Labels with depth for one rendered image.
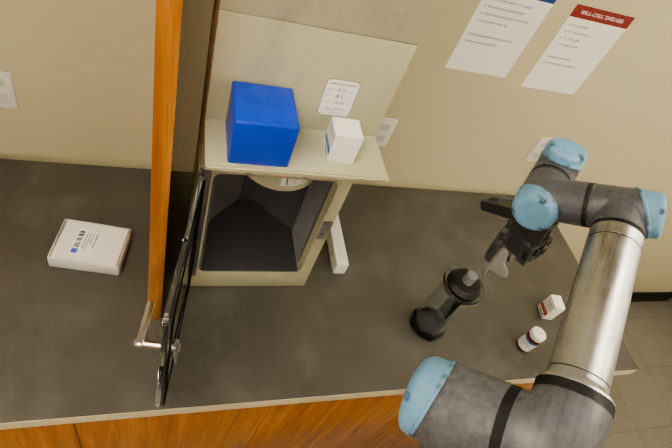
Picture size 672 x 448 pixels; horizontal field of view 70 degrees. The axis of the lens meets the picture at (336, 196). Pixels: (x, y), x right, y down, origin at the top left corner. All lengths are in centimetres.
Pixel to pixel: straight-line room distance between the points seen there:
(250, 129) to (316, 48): 17
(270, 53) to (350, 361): 81
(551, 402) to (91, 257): 104
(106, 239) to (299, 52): 76
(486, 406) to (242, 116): 52
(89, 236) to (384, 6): 92
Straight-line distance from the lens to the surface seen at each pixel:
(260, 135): 75
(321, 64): 81
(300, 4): 75
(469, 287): 125
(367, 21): 79
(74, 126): 151
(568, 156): 94
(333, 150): 83
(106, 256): 131
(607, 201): 86
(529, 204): 86
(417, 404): 70
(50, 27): 133
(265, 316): 129
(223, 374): 122
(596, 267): 79
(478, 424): 68
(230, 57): 79
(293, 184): 103
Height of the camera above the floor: 207
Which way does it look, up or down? 45 degrees down
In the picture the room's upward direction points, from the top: 24 degrees clockwise
